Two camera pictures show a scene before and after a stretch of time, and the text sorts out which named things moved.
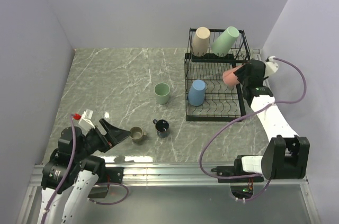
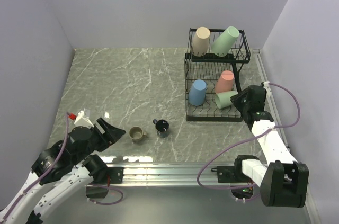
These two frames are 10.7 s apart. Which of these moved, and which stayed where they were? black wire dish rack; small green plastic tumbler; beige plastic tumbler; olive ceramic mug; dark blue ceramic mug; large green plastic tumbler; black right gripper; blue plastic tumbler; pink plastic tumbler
Moved: small green plastic tumbler; pink plastic tumbler; black right gripper
Stayed: black wire dish rack; large green plastic tumbler; blue plastic tumbler; olive ceramic mug; dark blue ceramic mug; beige plastic tumbler
